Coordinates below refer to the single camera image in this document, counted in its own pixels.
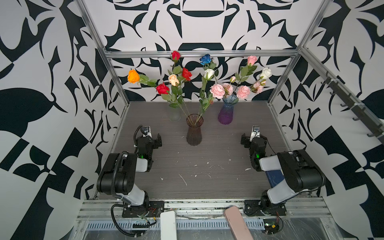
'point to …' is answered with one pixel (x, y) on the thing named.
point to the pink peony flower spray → (243, 91)
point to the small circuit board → (271, 225)
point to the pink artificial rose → (246, 70)
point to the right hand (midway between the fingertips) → (254, 133)
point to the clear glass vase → (174, 113)
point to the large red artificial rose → (185, 76)
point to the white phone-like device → (168, 226)
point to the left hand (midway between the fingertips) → (150, 132)
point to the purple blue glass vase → (226, 112)
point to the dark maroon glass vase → (194, 122)
